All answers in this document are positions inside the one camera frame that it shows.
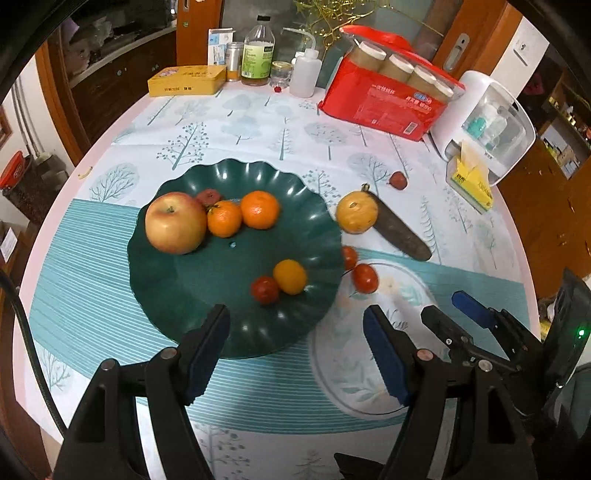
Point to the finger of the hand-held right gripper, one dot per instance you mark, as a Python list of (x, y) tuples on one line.
[(471, 307), (443, 327)]

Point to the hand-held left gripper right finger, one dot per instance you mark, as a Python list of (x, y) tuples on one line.
[(385, 355)]

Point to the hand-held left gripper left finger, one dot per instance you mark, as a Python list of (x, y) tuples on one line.
[(207, 350)]

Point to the green scalloped plate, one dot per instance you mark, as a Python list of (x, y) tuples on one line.
[(194, 300)]

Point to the red cherry tomato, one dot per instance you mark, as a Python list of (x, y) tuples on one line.
[(264, 290), (349, 257), (365, 278)]

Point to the small yellow kumquat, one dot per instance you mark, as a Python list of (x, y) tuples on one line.
[(290, 277)]

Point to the red apple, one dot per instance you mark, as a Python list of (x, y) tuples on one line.
[(175, 224)]

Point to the small orange mandarin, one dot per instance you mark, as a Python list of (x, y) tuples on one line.
[(225, 219)]

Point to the large orange mandarin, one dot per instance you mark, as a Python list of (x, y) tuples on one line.
[(260, 210)]

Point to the wrinkled red date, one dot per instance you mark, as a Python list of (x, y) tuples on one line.
[(207, 196)]

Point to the dark cucumber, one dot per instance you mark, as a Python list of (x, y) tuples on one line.
[(401, 235)]

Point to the brown wooden cabinet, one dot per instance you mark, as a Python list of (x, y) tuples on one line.
[(545, 221)]

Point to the yellow tissue pack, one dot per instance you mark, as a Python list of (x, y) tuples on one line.
[(471, 182)]

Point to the yellow pear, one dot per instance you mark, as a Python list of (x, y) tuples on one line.
[(356, 212)]

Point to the dark red plum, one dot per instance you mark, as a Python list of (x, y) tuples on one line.
[(398, 180)]

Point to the teal cosmetic bottle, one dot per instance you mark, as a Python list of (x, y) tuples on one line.
[(475, 124)]

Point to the white cosmetic bottle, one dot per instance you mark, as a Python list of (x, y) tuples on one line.
[(494, 117)]

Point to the white appliance with clear lid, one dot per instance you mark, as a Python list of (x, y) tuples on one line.
[(457, 106)]

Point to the red paper cup package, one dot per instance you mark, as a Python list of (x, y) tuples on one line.
[(383, 110)]

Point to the red lid container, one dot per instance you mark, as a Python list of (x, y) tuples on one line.
[(16, 184)]

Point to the yellow tin box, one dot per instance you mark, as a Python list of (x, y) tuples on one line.
[(184, 81)]

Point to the dark wooden kitchen cabinet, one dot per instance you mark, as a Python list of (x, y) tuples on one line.
[(115, 87)]

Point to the wooden glass door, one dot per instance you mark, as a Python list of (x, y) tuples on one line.
[(480, 27)]

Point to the small glass jar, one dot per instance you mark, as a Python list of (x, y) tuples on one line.
[(281, 74)]

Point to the white squeeze bottle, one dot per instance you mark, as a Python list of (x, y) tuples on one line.
[(302, 74)]

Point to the small metal can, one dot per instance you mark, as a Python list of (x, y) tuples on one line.
[(234, 62)]

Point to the green label glass bottle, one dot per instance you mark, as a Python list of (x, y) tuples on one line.
[(256, 60)]

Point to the white blue carton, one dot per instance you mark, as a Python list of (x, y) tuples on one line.
[(219, 46)]

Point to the gold door ornament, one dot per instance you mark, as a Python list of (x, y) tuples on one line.
[(332, 14)]

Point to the wall shelf with bottles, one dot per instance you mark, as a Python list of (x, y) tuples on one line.
[(568, 138)]

